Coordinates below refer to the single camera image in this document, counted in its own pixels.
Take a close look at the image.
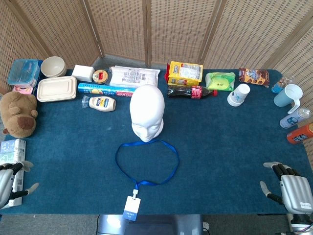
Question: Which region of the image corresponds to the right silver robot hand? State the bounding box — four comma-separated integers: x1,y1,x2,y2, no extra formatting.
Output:
260,161,313,214

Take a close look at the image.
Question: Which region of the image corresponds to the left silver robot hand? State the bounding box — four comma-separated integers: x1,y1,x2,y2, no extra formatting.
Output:
0,161,40,210

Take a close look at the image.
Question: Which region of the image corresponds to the blue lanyard with badge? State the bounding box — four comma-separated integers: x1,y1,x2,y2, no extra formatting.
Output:
115,139,180,222

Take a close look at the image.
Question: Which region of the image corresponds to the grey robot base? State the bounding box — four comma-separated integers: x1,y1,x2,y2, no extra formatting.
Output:
96,214,205,235

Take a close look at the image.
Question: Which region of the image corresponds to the tissue multipack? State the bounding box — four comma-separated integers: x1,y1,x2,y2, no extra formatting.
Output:
0,138,26,209

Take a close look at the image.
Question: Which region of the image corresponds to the orange can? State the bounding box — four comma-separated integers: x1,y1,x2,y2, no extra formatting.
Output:
286,123,313,145

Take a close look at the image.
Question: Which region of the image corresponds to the brown plush animal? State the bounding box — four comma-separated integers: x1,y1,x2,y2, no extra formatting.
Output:
0,92,39,139

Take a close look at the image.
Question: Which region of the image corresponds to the white and blue can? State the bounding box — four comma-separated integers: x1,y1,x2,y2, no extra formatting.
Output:
279,108,311,129

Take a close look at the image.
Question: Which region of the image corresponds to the blue felt table cover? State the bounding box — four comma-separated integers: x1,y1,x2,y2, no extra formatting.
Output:
0,69,309,216

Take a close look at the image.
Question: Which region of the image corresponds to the pink box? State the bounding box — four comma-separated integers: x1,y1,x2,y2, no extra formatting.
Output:
12,84,35,95

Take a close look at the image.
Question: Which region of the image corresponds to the beige lidded lunch box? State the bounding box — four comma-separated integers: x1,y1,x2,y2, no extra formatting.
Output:
36,75,78,102

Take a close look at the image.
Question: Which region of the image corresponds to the clear bottle with blue label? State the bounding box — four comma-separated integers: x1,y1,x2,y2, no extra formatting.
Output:
271,74,295,94

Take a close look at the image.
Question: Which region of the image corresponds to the clear container with blue lid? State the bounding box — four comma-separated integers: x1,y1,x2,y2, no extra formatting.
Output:
6,59,41,88

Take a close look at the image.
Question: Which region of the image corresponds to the white paper cup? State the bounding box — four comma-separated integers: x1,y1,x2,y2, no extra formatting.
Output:
227,83,251,108

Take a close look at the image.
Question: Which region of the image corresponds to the beige bowl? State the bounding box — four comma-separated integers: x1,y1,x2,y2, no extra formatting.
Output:
40,56,67,78

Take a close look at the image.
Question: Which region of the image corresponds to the brown cookie bag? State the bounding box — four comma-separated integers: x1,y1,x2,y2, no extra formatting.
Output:
238,68,270,88

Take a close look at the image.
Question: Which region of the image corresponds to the mayonnaise squeeze bottle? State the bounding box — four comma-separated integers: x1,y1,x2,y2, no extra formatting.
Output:
81,95,117,112

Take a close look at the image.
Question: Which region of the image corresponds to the small white box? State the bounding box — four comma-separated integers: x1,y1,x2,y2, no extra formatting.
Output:
71,64,95,83

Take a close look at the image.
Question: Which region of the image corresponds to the blue plastic wrap box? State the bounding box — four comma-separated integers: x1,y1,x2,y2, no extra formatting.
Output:
78,82,136,98

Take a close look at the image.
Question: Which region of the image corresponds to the green wet wipes pack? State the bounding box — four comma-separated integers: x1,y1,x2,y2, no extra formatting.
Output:
204,71,236,92

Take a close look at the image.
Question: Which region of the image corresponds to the round tin with red label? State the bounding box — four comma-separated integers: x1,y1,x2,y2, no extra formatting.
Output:
92,69,109,84

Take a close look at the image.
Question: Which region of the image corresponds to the cola bottle with red label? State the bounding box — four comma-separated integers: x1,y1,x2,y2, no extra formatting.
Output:
167,85,218,100

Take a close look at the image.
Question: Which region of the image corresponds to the white foam mannequin head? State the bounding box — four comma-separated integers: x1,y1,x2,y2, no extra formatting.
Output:
129,85,165,143

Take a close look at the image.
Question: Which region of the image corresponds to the yellow snack box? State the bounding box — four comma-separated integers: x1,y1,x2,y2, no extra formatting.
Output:
165,61,204,87

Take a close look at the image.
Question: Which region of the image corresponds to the white plastic pack with barcode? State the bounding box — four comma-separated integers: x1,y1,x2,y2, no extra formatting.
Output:
108,65,161,88

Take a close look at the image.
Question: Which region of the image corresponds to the woven bamboo folding screen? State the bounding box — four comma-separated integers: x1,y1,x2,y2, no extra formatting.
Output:
0,0,313,169

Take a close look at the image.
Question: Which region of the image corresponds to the light blue mug white handle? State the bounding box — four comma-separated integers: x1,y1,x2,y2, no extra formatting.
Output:
273,84,304,115

